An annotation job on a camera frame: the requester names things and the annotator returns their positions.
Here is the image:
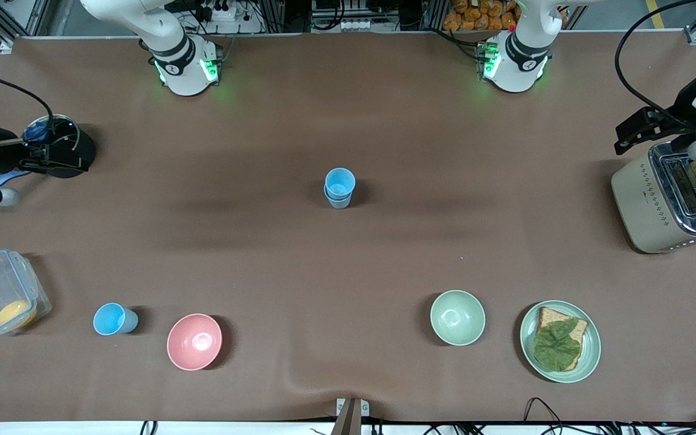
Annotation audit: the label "pink bowl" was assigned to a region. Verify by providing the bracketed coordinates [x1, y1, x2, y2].
[167, 313, 224, 371]

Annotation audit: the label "black saucepan with blue handle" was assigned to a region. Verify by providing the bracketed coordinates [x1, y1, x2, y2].
[0, 115, 98, 188]

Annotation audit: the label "green bowl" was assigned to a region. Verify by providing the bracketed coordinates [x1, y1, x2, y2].
[430, 290, 486, 347]

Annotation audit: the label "green plate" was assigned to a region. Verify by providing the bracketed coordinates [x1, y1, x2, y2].
[519, 300, 602, 384]

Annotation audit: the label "metal table edge bracket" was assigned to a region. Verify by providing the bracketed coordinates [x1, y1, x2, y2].
[336, 398, 370, 435]

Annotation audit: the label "yellow round fruit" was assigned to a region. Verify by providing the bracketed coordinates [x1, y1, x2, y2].
[0, 300, 37, 330]

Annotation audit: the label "green lettuce leaf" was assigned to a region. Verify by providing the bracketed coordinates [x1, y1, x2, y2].
[533, 319, 584, 372]

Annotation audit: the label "brown bread slice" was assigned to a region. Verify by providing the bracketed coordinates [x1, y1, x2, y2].
[534, 306, 590, 372]

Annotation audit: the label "beige metal toaster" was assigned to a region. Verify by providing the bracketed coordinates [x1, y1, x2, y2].
[611, 140, 696, 254]

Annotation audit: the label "glass lid with blue knob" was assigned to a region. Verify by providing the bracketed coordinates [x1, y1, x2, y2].
[22, 115, 80, 152]

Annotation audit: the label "orange packaged snacks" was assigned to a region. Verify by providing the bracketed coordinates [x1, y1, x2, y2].
[443, 0, 521, 32]

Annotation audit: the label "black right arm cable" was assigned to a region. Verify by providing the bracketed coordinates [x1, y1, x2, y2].
[0, 76, 56, 124]

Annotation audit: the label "black looped cable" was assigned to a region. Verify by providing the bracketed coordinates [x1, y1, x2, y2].
[522, 396, 572, 435]

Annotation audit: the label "blue plastic cup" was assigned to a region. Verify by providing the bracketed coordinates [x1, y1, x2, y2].
[324, 167, 356, 202]
[93, 303, 140, 336]
[324, 184, 355, 210]

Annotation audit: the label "white power strip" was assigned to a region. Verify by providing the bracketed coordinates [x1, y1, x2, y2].
[200, 0, 241, 22]
[335, 18, 379, 32]

